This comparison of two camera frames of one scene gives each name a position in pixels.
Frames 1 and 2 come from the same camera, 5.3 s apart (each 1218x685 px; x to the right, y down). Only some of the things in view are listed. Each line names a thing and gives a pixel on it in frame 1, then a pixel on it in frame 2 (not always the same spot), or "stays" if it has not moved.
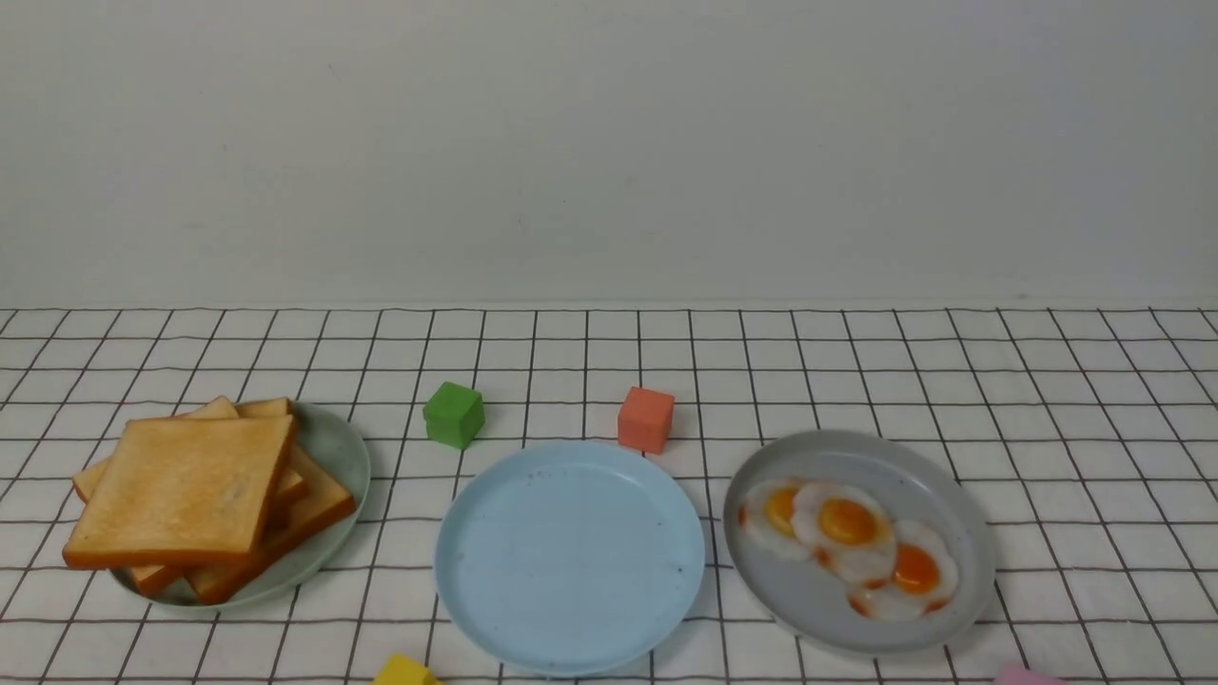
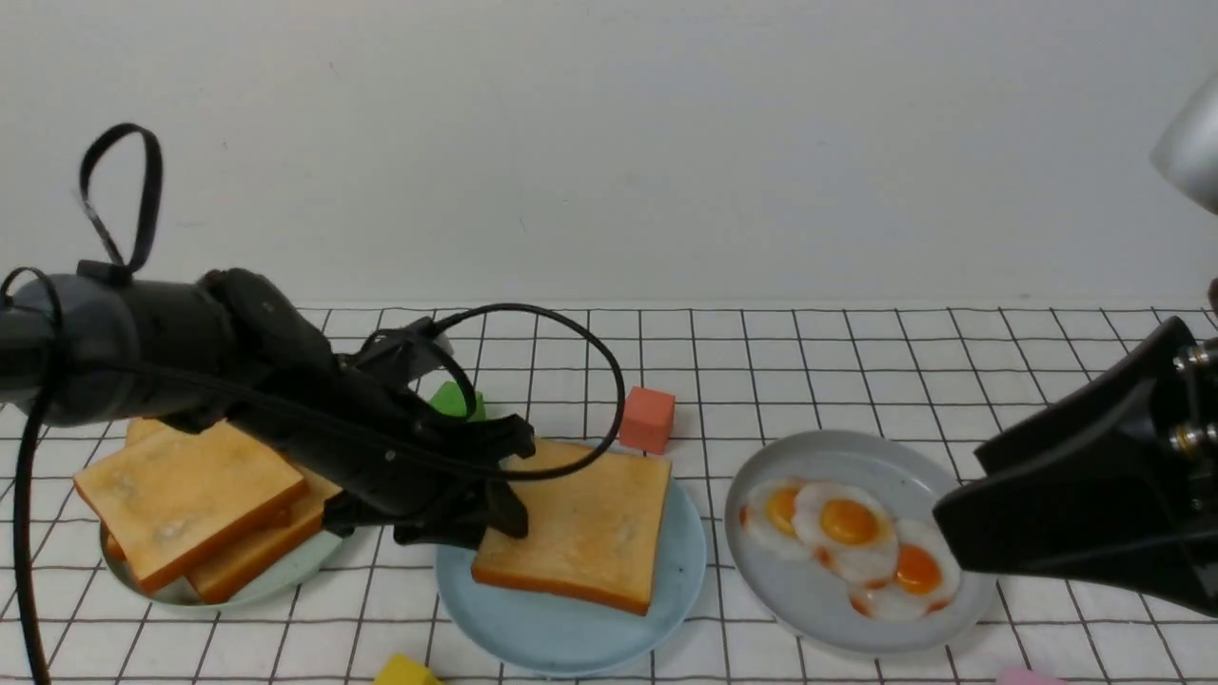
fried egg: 765,518 stays
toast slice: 182,490 → 592,536
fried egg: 848,529 stays
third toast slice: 286,529 stays
